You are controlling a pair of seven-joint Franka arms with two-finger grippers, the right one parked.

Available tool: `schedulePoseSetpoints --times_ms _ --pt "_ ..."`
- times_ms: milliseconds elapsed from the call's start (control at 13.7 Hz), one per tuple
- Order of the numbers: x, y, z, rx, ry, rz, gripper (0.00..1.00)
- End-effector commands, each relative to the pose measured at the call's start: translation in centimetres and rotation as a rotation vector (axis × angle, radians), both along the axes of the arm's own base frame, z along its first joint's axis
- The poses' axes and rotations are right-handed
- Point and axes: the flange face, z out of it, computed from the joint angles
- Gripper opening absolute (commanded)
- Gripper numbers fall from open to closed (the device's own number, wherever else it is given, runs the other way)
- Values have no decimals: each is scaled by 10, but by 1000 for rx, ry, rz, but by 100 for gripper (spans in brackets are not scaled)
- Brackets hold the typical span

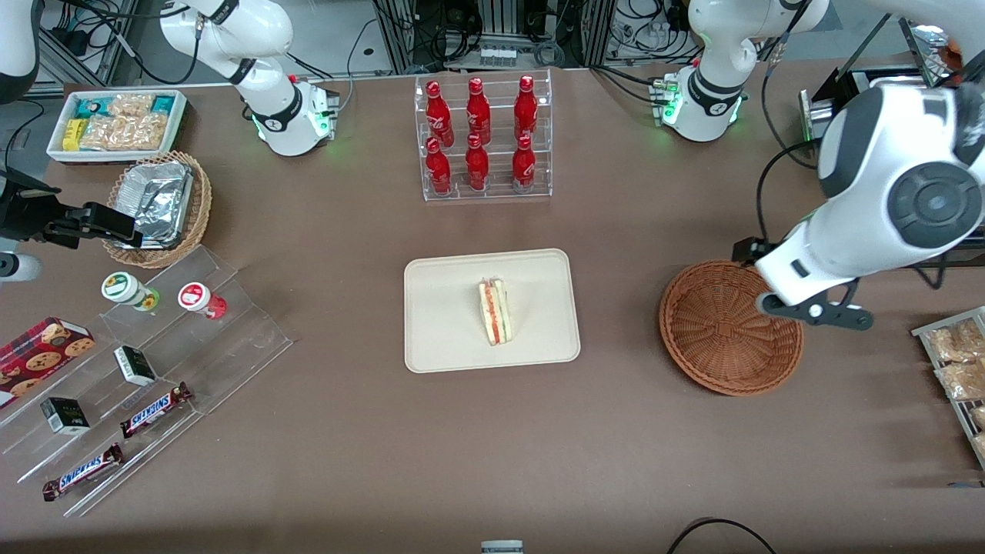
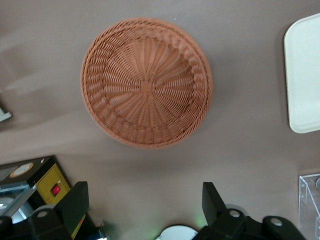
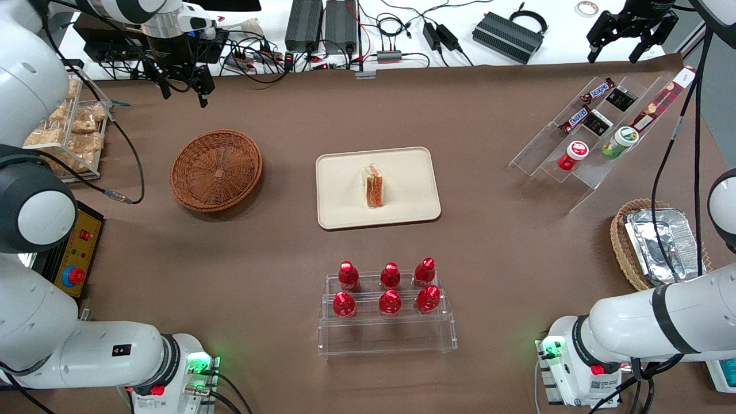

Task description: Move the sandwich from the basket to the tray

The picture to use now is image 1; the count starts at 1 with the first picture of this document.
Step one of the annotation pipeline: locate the brown wicker basket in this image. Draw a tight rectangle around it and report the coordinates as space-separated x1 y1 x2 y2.
659 260 805 397

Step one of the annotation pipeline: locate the light wicker basket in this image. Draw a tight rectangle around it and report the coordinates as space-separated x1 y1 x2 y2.
102 150 213 269

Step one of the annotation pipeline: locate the cream plastic tray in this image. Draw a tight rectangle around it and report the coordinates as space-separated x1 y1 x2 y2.
403 248 582 375

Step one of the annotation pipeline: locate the small clear cracker bag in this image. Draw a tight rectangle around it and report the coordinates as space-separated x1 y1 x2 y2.
108 93 155 118

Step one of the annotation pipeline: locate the white plastic snack bin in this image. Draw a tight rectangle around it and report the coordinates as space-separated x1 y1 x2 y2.
46 89 189 165

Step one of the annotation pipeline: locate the black table cable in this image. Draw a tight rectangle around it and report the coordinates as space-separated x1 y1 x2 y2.
665 517 779 554

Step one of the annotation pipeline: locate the large clear cracker bag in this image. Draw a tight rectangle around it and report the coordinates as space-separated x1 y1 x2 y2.
80 114 168 152

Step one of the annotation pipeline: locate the red label drink cup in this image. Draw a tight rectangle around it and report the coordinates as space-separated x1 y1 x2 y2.
177 282 229 321

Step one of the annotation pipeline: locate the red cookie box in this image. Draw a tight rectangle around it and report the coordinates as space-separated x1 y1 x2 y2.
0 316 96 409

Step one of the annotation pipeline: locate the triangle sandwich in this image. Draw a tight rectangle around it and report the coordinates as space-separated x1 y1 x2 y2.
477 276 513 347

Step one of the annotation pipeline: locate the aluminium frame rack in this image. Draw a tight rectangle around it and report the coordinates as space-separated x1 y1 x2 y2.
372 0 617 75

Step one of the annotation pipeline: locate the aluminium foil container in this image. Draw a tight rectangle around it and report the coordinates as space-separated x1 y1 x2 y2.
115 161 194 249

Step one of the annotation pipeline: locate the clear acrylic tiered stand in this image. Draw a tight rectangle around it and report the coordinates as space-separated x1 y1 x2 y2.
0 245 294 519

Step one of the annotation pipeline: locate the white wire tray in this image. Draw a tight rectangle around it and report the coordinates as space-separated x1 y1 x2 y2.
911 305 985 471

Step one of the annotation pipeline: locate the green label drink cup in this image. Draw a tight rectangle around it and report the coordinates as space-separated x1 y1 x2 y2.
101 271 161 312

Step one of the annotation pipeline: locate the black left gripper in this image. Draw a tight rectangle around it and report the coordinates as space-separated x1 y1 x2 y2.
732 237 779 267

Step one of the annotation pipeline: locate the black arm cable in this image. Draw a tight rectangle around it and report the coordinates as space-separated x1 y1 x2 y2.
755 0 820 242

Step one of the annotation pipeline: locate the small black box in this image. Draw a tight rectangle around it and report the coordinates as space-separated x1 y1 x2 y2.
113 345 158 387
39 396 91 436

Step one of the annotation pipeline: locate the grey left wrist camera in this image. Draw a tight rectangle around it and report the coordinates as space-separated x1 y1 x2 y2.
756 280 876 332

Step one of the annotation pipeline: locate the snickers chocolate bar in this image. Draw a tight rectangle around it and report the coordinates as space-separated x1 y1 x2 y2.
119 382 194 440
42 442 125 503

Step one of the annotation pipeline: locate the red cola bottle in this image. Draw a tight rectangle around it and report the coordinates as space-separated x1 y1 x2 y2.
513 75 539 142
426 80 456 148
464 134 490 192
466 77 493 145
425 137 453 195
511 135 537 192

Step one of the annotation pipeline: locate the clear acrylic bottle rack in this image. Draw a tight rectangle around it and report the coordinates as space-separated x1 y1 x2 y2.
414 68 554 203

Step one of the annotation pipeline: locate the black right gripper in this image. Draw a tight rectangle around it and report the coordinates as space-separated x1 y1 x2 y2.
0 172 145 249

